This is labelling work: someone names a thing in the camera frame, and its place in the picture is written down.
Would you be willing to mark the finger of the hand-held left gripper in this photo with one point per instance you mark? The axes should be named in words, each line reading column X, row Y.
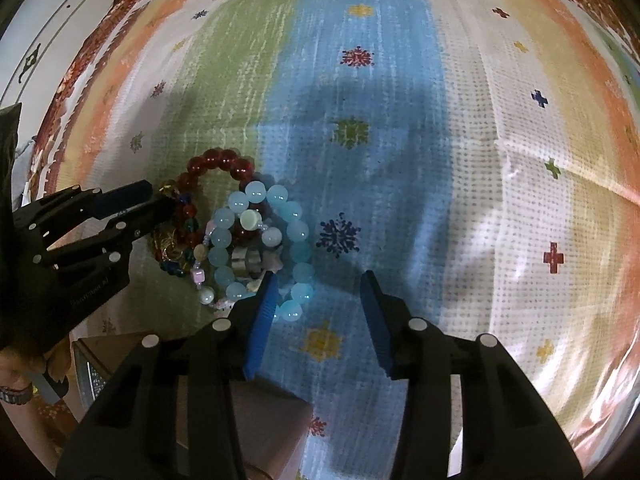
column 122, row 197
column 145, row 217

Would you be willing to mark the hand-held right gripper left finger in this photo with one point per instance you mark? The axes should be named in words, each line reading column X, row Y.
column 262, row 320

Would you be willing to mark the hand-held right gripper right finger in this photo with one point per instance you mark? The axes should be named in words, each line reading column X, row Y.
column 375, row 320

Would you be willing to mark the silver metal tin box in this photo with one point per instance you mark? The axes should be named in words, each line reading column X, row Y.
column 275, row 430

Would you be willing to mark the person's left hand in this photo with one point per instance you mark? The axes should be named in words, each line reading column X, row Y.
column 15, row 367

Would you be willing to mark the dark wrist band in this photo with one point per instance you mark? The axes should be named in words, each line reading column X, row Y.
column 15, row 395

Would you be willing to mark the white headboard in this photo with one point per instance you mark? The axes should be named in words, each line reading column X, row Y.
column 50, row 25

